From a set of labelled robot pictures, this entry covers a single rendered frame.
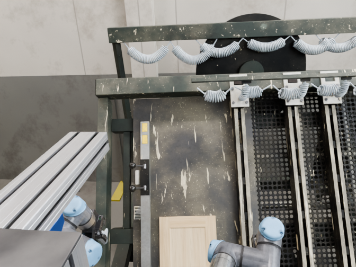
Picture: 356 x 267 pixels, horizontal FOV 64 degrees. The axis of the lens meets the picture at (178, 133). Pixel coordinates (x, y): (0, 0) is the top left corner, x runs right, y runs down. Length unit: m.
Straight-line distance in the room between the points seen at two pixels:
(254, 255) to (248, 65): 1.46
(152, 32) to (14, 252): 1.80
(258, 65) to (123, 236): 1.45
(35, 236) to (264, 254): 0.72
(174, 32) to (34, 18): 2.37
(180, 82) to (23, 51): 2.90
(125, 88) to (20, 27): 2.69
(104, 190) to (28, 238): 1.27
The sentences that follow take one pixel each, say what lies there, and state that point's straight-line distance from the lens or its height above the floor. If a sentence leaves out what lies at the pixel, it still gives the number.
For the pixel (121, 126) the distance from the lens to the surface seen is 1.75.
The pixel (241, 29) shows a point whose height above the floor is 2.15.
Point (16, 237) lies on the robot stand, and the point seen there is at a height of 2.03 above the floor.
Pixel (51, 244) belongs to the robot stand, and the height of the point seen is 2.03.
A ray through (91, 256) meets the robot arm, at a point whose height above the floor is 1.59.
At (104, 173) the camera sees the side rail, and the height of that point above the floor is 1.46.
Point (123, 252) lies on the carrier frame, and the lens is 2.11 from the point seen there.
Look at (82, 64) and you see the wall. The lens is 3.87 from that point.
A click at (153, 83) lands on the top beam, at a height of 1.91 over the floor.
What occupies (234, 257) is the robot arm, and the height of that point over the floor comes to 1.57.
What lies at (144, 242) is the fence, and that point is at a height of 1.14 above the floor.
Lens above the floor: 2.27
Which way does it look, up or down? 23 degrees down
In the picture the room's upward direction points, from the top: 3 degrees counter-clockwise
